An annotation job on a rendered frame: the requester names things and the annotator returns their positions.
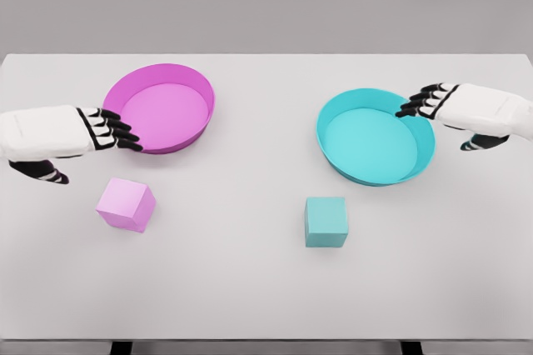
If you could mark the pink cube block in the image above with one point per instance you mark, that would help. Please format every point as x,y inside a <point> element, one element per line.
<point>125,201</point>

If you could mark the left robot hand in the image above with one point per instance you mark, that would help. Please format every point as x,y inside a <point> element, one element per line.
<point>46,132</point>

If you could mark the pink round plate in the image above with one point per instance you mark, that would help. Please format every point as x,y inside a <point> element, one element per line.
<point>166,109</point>

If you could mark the cyan round plate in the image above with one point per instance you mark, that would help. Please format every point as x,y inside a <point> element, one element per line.
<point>370,138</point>

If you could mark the cyan cube block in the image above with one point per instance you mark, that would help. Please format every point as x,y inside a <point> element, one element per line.
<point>325,221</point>

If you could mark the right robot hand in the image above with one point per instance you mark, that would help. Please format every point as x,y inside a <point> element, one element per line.
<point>479,109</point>

